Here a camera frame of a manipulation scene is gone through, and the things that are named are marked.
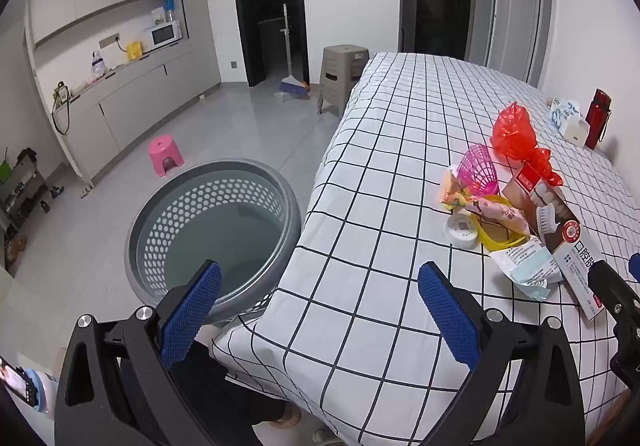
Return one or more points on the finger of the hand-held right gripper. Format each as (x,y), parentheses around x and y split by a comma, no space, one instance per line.
(636,267)
(612,291)

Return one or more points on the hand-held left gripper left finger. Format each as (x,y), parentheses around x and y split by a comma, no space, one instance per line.
(192,311)

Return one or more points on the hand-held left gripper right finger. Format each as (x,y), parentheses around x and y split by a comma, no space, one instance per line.
(450,311)

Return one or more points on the grey perforated laundry basket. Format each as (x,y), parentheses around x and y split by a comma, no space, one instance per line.
(150,246)

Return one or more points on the face mask packet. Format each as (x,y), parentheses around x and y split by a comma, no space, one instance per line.
(525,268)

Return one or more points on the toothpaste box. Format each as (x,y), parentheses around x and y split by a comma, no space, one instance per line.
(560,221)

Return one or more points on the pink snack wrapper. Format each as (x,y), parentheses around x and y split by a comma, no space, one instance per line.
(505,216)

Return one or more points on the orange snack packet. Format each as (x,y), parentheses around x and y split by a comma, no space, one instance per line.
(449,191)

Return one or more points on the pink small plastic basket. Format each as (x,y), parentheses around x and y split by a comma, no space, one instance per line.
(477,171)

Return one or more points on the white round cap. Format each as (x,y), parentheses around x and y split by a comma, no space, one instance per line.
(461,232)

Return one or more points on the person's leg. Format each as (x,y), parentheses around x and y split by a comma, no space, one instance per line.
(235,396)

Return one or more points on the red water bottle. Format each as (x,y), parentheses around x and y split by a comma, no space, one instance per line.
(596,118)

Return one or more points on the black checked white tablecloth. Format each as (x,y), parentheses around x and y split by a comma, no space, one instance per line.
(390,166)

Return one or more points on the pink plastic stool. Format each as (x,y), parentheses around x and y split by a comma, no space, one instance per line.
(165,153)

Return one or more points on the tissue pack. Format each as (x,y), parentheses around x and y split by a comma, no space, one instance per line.
(567,118)

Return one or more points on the white labelled can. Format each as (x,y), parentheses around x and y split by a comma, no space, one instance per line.
(42,388)

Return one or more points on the dark shoe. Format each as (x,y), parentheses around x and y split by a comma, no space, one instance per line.
(56,192)

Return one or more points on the red plastic bag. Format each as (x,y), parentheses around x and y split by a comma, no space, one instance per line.
(512,131)

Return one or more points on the cardboard box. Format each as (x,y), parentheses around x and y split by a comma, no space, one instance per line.
(16,251)

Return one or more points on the shoe rack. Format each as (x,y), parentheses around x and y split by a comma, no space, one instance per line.
(20,196)

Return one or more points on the grey lower cabinet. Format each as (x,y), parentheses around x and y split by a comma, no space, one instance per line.
(140,96)

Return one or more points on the dustpan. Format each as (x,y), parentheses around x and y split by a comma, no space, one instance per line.
(287,97)

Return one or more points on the grey plastic stool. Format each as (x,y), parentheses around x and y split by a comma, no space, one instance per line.
(340,76)

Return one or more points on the clear water jug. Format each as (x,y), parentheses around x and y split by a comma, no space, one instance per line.
(98,68)

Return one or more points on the yellow box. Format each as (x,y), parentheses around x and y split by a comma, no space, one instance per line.
(134,51)

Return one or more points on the broom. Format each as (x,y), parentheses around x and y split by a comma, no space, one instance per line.
(287,56)

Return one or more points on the white microwave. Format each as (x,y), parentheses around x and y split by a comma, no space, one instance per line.
(162,36)

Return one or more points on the white interior door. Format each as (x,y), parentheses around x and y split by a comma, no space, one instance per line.
(522,11)

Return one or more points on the blue bottle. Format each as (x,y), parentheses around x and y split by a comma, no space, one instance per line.
(171,3)

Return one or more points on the dark entry door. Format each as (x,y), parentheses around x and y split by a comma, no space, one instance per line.
(442,1)

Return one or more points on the grey wall outlet strip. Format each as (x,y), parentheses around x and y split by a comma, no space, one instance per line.
(109,40)

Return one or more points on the black doorway frame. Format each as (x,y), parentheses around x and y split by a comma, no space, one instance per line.
(239,6)

